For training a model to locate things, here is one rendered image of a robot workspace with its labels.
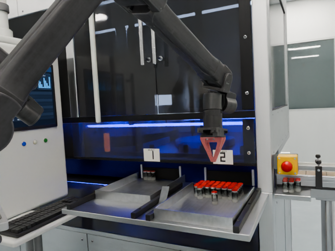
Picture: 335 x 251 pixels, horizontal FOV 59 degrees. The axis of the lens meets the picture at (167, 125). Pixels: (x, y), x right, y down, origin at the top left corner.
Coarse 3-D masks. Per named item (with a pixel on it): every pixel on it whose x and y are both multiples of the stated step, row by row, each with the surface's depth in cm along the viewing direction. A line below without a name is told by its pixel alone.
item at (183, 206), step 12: (180, 192) 116; (192, 192) 124; (252, 192) 113; (168, 204) 107; (180, 204) 110; (192, 204) 109; (204, 204) 108; (228, 204) 107; (240, 204) 106; (156, 216) 97; (168, 216) 95; (180, 216) 93; (192, 216) 92; (204, 216) 90; (216, 216) 88; (228, 216) 96; (228, 228) 87
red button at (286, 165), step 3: (285, 162) 111; (288, 162) 111; (282, 165) 112; (285, 165) 111; (288, 165) 110; (291, 165) 110; (282, 168) 112; (285, 168) 111; (288, 168) 111; (291, 168) 110; (285, 171) 111; (288, 171) 111
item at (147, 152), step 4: (144, 148) 141; (148, 148) 140; (144, 152) 141; (148, 152) 140; (152, 152) 139; (156, 152) 138; (144, 156) 141; (148, 156) 140; (152, 156) 139; (156, 156) 139; (144, 160) 142; (148, 160) 141; (152, 160) 140; (156, 160) 139
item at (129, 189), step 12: (120, 180) 138; (132, 180) 147; (144, 180) 148; (156, 180) 147; (168, 180) 145; (180, 180) 137; (96, 192) 123; (108, 192) 120; (120, 192) 118; (132, 192) 128; (144, 192) 127; (156, 192) 116
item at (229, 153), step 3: (213, 150) 126; (222, 150) 124; (225, 150) 124; (228, 150) 123; (231, 150) 123; (213, 153) 126; (219, 153) 125; (225, 153) 124; (228, 153) 123; (231, 153) 123; (219, 156) 125; (225, 156) 124; (228, 156) 124; (231, 156) 123; (219, 159) 125; (222, 159) 125; (225, 159) 124; (228, 159) 124; (231, 159) 123; (213, 162) 127; (216, 162) 126; (219, 162) 125; (222, 162) 125; (225, 162) 124; (228, 162) 124; (231, 162) 123
